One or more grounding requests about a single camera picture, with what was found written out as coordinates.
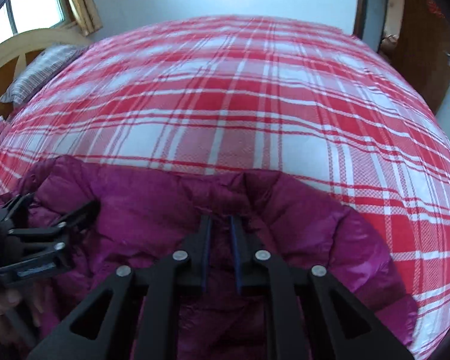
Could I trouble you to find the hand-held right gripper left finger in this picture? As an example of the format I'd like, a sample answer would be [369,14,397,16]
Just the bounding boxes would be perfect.
[26,214,213,360]

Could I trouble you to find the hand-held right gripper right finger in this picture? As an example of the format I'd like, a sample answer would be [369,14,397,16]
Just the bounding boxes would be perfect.
[229,215,415,360]

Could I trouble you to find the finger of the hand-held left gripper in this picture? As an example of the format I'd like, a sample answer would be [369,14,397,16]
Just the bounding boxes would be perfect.
[0,193,36,231]
[7,199,101,259]

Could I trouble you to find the purple quilted down jacket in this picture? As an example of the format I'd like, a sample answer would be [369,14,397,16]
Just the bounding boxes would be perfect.
[0,155,419,360]

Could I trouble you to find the person's left hand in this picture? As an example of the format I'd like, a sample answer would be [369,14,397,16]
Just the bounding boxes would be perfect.
[0,287,44,332]

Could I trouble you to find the striped pillow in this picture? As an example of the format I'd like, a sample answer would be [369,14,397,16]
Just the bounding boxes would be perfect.
[0,44,89,104]

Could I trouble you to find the red plaid bed sheet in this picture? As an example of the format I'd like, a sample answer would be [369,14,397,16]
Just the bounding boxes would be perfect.
[0,15,450,360]

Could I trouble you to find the cream and brown wooden headboard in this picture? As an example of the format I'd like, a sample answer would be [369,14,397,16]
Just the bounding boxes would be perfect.
[0,26,87,121]

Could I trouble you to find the yellow curtain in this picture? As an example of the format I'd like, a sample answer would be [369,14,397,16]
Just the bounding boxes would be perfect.
[62,0,104,36]

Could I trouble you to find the brown wooden door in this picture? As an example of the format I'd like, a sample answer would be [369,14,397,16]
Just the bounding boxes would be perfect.
[392,0,450,117]

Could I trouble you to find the red paper door decoration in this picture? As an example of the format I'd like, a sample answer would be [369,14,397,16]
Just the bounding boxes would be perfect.
[427,0,445,19]

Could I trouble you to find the brown door frame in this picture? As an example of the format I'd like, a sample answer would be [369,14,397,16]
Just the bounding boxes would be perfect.
[352,0,404,51]

